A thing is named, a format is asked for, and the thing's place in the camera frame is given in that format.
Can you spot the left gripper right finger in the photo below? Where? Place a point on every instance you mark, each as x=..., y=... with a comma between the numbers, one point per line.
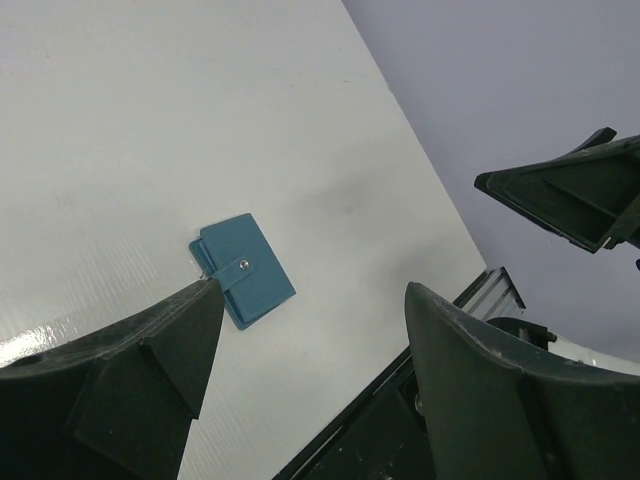
x=497, y=407

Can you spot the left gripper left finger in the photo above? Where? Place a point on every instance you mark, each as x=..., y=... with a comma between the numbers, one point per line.
x=117, y=403

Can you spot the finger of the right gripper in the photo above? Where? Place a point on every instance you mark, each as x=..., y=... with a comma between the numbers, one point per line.
x=599, y=137
x=590, y=198

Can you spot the blue leather card holder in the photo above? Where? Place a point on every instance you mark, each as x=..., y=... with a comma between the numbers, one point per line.
x=236, y=253

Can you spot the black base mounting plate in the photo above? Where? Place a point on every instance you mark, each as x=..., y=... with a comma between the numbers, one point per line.
x=381, y=434

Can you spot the aluminium front rail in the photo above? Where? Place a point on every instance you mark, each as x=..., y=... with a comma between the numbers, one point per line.
x=492, y=294

